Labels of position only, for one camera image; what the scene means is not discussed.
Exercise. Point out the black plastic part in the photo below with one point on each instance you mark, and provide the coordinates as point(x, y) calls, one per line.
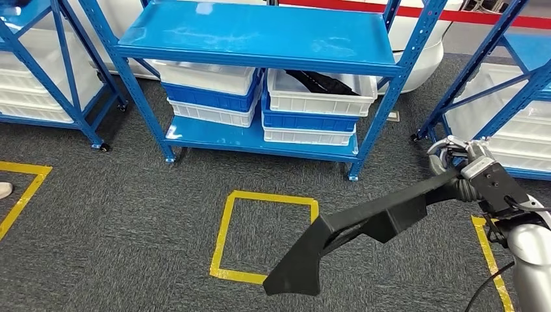
point(318, 82)

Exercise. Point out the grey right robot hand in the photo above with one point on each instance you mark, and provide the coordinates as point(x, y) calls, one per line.
point(478, 153)

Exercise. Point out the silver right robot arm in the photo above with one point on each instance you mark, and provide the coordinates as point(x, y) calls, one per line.
point(531, 267)

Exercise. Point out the small floor outlet cover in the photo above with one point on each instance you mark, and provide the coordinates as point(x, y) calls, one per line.
point(392, 116)

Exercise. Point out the yellow floor tape square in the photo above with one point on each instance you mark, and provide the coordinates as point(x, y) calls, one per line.
point(484, 245)
point(30, 189)
point(221, 232)

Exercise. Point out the blue metal shelf rack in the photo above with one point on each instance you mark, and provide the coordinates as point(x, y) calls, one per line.
point(456, 86)
point(88, 125)
point(258, 30)

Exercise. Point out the person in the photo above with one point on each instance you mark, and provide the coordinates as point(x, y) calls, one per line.
point(5, 190)

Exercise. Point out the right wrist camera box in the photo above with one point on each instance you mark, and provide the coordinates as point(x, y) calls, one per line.
point(495, 185)

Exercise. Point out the white car body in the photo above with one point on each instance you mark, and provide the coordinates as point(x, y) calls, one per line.
point(424, 64)

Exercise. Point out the red barrier belt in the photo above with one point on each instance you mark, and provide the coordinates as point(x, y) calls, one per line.
point(473, 18)

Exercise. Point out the black plastic plate holder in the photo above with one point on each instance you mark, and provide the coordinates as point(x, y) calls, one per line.
point(366, 219)

